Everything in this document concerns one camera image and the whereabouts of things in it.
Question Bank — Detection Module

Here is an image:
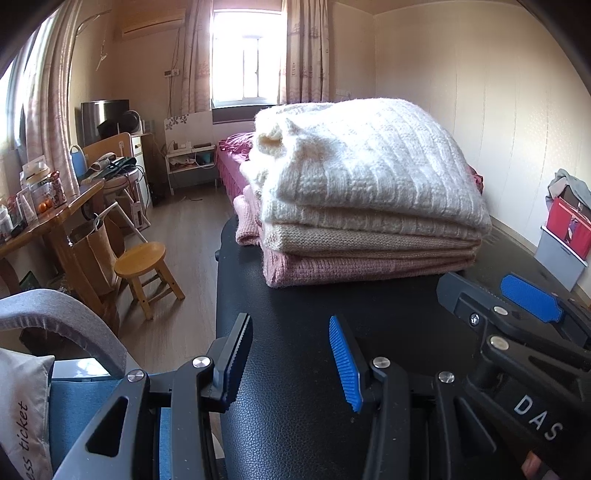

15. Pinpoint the black leather padded bench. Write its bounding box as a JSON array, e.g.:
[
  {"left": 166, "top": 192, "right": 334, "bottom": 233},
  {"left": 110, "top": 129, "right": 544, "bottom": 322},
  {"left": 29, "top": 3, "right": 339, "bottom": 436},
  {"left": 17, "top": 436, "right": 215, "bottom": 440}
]
[{"left": 215, "top": 215, "right": 591, "bottom": 480}]

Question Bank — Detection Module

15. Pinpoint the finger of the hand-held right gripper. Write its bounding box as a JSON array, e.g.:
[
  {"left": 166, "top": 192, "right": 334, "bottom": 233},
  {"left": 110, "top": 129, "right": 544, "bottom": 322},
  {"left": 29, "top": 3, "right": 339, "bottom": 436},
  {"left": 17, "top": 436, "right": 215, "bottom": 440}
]
[
  {"left": 436, "top": 272, "right": 591, "bottom": 371},
  {"left": 501, "top": 273, "right": 591, "bottom": 346}
]

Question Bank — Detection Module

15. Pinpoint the small black desk fan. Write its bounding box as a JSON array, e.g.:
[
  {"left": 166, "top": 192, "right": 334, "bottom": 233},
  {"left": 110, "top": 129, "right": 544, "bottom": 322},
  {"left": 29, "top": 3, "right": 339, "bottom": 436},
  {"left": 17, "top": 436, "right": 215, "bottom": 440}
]
[{"left": 117, "top": 110, "right": 141, "bottom": 136}]

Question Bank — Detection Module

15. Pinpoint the person's right hand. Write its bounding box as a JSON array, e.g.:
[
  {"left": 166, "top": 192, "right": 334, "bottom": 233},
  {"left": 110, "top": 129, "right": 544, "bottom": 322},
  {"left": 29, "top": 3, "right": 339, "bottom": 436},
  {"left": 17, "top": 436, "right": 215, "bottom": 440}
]
[{"left": 521, "top": 450, "right": 557, "bottom": 480}]

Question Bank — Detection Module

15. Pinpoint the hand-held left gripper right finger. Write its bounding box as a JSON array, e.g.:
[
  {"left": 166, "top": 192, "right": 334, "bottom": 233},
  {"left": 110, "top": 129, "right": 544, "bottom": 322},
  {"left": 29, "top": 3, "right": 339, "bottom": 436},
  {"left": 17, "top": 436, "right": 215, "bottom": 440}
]
[{"left": 329, "top": 315, "right": 513, "bottom": 480}]

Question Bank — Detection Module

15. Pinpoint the wooden chair back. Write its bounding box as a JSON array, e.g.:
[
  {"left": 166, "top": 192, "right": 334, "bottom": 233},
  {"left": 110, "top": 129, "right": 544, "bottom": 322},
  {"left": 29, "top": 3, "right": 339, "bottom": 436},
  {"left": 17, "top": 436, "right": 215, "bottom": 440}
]
[{"left": 83, "top": 132, "right": 134, "bottom": 163}]

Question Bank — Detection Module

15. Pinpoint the grey plastic storage box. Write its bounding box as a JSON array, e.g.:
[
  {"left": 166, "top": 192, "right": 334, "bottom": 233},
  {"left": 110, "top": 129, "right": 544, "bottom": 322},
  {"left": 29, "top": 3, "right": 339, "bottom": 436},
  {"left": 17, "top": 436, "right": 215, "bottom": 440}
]
[{"left": 536, "top": 226, "right": 589, "bottom": 291}]

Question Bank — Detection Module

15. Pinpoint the round wooden stool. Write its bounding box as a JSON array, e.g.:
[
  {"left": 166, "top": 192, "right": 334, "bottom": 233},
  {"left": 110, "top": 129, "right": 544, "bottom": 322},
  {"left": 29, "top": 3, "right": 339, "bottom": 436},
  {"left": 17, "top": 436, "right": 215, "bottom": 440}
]
[{"left": 114, "top": 242, "right": 185, "bottom": 320}]

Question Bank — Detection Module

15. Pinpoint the red ruffled bedspread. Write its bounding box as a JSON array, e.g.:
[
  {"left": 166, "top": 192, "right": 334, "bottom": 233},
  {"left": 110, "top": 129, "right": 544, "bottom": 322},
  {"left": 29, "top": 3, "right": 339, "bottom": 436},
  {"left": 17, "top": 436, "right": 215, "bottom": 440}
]
[{"left": 217, "top": 131, "right": 485, "bottom": 204}]

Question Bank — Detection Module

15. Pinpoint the blue plastic bottle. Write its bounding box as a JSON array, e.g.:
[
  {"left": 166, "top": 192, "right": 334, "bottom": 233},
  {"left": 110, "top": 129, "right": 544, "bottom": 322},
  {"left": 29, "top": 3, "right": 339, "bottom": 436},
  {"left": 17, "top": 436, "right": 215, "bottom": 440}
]
[{"left": 69, "top": 144, "right": 88, "bottom": 181}]

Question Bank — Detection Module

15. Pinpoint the white bedside shelf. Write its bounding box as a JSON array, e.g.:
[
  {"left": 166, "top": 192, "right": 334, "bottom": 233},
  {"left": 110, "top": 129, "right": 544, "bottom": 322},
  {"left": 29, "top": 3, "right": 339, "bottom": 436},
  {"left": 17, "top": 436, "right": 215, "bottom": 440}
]
[{"left": 164, "top": 111, "right": 218, "bottom": 195}]

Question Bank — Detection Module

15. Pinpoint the wooden desk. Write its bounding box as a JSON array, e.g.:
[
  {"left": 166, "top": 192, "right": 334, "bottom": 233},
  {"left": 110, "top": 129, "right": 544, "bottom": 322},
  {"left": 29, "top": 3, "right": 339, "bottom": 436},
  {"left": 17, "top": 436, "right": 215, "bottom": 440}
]
[{"left": 0, "top": 180, "right": 106, "bottom": 296}]

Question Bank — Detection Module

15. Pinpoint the brown paper bag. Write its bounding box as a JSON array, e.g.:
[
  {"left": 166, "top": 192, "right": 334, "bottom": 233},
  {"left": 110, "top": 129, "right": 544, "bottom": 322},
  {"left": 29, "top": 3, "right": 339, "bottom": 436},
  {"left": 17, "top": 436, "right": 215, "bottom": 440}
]
[{"left": 68, "top": 215, "right": 118, "bottom": 296}]

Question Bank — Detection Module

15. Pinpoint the grey cloth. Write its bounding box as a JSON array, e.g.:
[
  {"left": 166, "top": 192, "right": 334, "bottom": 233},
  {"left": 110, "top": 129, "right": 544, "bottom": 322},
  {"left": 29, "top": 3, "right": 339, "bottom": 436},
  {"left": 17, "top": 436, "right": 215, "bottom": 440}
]
[{"left": 546, "top": 168, "right": 591, "bottom": 206}]

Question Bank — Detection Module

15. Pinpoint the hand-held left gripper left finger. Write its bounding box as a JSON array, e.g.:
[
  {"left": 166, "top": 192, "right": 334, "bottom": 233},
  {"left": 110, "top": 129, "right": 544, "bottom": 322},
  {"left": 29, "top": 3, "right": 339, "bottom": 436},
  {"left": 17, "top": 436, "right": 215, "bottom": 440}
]
[{"left": 51, "top": 312, "right": 254, "bottom": 480}]

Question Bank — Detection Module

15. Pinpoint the red fabric storage bag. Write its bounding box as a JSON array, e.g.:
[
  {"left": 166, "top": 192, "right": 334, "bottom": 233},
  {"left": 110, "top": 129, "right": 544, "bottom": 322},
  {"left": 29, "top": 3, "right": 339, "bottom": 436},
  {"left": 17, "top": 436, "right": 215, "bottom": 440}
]
[{"left": 546, "top": 196, "right": 591, "bottom": 261}]

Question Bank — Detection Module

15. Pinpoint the pink patterned curtain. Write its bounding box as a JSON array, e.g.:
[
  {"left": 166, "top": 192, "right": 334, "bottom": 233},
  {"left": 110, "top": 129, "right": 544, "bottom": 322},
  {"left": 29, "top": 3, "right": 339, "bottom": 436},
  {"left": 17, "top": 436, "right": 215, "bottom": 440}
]
[
  {"left": 21, "top": 0, "right": 85, "bottom": 195},
  {"left": 181, "top": 0, "right": 214, "bottom": 114},
  {"left": 278, "top": 0, "right": 334, "bottom": 104}
]

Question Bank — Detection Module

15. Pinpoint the folded light pink knit sweater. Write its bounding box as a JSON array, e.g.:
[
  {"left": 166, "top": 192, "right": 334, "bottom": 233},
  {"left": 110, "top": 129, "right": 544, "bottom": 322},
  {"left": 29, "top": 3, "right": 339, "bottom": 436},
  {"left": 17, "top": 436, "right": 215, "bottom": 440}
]
[{"left": 233, "top": 185, "right": 266, "bottom": 246}]

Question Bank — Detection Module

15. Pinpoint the flat screen television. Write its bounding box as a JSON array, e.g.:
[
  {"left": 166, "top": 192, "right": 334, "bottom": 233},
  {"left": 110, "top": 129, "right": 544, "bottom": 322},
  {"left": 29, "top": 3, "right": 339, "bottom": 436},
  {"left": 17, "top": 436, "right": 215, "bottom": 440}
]
[{"left": 81, "top": 99, "right": 130, "bottom": 146}]

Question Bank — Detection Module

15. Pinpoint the window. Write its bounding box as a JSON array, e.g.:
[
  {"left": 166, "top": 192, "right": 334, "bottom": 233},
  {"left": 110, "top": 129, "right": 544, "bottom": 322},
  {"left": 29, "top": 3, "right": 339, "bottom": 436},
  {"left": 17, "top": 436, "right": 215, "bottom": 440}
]
[{"left": 211, "top": 9, "right": 283, "bottom": 104}]

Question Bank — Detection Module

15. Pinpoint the wall air conditioner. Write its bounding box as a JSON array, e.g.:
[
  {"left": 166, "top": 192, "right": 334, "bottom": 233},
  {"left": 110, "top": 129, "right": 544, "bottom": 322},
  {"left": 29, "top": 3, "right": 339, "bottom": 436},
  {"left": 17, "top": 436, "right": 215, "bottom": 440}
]
[{"left": 121, "top": 9, "right": 186, "bottom": 38}]

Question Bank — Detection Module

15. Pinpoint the white knit sweater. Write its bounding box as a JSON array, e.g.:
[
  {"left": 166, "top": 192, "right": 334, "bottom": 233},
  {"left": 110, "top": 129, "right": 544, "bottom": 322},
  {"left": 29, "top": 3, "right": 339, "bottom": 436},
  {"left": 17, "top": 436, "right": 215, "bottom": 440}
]
[{"left": 240, "top": 97, "right": 492, "bottom": 234}]

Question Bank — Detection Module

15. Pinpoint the folded beige knit sweater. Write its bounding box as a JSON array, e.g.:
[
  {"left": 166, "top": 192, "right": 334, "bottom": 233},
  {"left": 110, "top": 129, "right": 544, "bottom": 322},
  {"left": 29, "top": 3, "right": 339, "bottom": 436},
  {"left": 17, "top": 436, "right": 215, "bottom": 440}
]
[{"left": 261, "top": 222, "right": 483, "bottom": 257}]

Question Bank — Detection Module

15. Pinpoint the white printed pillow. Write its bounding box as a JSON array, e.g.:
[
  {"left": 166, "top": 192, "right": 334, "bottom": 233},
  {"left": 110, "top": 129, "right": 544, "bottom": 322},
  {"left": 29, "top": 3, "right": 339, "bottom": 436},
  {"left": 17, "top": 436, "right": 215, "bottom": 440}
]
[{"left": 0, "top": 348, "right": 56, "bottom": 480}]

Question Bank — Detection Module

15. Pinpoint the white drawer cabinet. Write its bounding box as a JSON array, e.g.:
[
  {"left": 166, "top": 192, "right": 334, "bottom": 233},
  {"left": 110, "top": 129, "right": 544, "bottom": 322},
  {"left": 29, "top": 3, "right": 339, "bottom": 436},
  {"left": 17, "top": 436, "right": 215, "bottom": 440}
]
[{"left": 131, "top": 134, "right": 154, "bottom": 222}]

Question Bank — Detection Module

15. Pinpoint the grey and blue chair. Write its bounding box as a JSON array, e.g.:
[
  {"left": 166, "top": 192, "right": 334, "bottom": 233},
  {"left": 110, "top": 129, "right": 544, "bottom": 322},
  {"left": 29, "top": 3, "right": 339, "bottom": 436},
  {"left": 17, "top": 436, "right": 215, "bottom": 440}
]
[{"left": 0, "top": 288, "right": 172, "bottom": 480}]

